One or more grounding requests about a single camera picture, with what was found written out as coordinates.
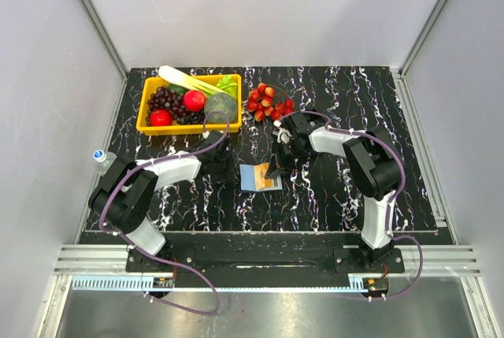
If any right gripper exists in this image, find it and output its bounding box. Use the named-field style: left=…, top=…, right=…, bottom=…
left=265, top=141, right=306, bottom=181

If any black card holder wallet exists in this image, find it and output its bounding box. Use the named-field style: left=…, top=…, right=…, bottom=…
left=239, top=164, right=283, bottom=192

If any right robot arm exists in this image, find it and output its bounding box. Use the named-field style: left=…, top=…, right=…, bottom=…
left=264, top=121, right=406, bottom=272

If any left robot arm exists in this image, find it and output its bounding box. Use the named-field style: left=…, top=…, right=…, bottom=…
left=88, top=131, right=235, bottom=271

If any green cantaloupe melon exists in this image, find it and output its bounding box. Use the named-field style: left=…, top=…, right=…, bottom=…
left=204, top=92, right=238, bottom=124

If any red apple upper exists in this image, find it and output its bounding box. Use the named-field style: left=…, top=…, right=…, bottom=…
left=183, top=90, right=206, bottom=113

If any red apple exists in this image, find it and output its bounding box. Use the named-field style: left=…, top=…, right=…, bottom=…
left=183, top=90, right=206, bottom=113
left=149, top=110, right=172, bottom=127

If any red cherry bunch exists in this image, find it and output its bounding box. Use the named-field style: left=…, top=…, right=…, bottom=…
left=245, top=83, right=295, bottom=122

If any red apple lower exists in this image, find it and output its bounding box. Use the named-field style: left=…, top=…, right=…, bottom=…
left=149, top=110, right=172, bottom=127

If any green lettuce leaf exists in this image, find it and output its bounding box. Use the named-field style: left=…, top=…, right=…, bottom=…
left=216, top=75, right=238, bottom=101

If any purple grape bunch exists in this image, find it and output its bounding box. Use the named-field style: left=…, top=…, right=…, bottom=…
left=146, top=86, right=204, bottom=126

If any green avocado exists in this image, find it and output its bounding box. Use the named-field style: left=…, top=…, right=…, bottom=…
left=168, top=84, right=187, bottom=95

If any white green leek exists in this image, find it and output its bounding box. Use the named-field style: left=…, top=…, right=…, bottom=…
left=157, top=65, right=221, bottom=95

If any yellow plastic basket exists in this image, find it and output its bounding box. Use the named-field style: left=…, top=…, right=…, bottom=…
left=136, top=74, right=243, bottom=136

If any plastic water bottle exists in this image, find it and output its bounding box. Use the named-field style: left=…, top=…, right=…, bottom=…
left=93, top=150, right=117, bottom=175

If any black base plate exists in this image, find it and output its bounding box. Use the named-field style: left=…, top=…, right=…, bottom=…
left=124, top=230, right=406, bottom=290

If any aluminium frame rail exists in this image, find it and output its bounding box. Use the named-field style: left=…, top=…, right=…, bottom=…
left=54, top=245, right=481, bottom=277

